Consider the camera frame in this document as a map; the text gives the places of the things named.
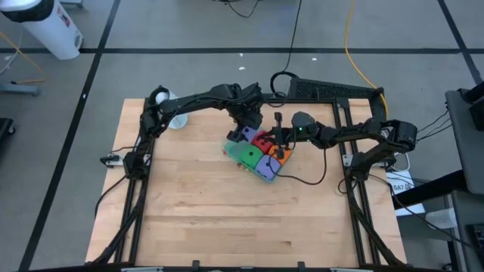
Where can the white paper sheet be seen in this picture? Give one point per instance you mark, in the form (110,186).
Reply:
(402,187)

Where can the black metal beam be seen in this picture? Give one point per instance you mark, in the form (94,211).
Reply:
(427,190)

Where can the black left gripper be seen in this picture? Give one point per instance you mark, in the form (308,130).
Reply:
(247,117)

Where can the black device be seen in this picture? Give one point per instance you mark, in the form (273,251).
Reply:
(477,113)

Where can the black aluminium rig frame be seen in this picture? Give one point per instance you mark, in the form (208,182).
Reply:
(321,101)

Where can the black edge bracket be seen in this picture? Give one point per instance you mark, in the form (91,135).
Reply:
(301,265)
(195,265)

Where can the purple foam die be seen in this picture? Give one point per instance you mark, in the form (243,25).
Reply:
(250,134)
(266,168)

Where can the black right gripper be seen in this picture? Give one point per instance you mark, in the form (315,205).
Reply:
(288,136)

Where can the dark cabinet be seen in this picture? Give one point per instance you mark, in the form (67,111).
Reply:
(469,234)

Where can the red foam die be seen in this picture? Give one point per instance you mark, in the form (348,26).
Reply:
(261,145)

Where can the green foam die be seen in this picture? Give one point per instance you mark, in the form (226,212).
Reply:
(250,155)

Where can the teal translucent plastic bin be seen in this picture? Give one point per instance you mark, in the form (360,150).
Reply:
(231,149)

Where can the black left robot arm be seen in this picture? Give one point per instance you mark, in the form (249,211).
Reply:
(189,101)

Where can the white cylindrical trash can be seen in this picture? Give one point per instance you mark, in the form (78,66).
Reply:
(49,30)

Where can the grey side table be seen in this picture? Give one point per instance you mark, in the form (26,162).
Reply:
(465,151)

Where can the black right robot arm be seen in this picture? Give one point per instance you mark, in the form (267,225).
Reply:
(348,132)

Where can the white cup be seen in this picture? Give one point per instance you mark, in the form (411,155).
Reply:
(179,117)

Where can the white box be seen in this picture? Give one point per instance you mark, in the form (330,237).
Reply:
(440,218)

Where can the grey metal bar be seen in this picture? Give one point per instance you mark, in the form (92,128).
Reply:
(19,89)

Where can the orange foam die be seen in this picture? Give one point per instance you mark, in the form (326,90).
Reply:
(285,155)

